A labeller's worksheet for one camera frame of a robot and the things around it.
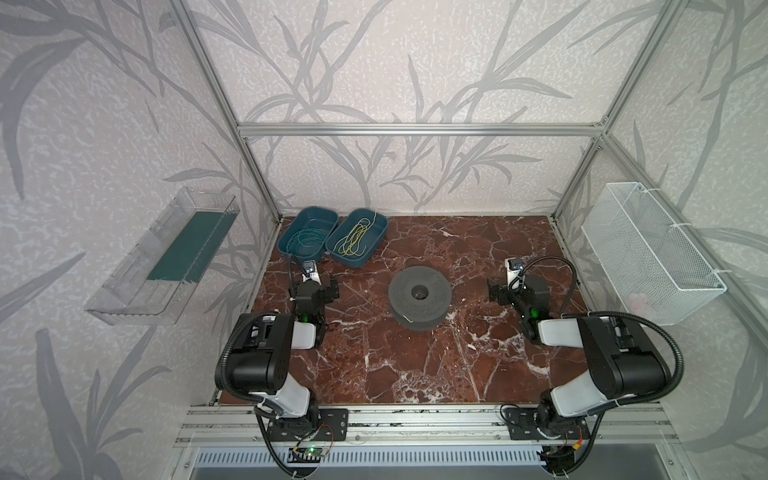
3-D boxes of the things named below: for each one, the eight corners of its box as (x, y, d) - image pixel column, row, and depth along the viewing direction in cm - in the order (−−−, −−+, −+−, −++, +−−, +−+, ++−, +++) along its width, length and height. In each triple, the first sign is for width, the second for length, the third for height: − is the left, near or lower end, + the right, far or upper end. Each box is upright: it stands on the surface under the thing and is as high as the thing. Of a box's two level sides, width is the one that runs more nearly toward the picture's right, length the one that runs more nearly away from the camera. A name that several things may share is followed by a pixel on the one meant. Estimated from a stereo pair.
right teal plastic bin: (324, 257, 110) (320, 248, 105) (356, 214, 124) (354, 204, 120) (365, 273, 106) (364, 263, 101) (394, 226, 120) (393, 216, 116)
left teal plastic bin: (279, 256, 110) (274, 246, 106) (309, 212, 125) (306, 202, 121) (321, 267, 107) (317, 257, 103) (347, 221, 122) (345, 210, 118)
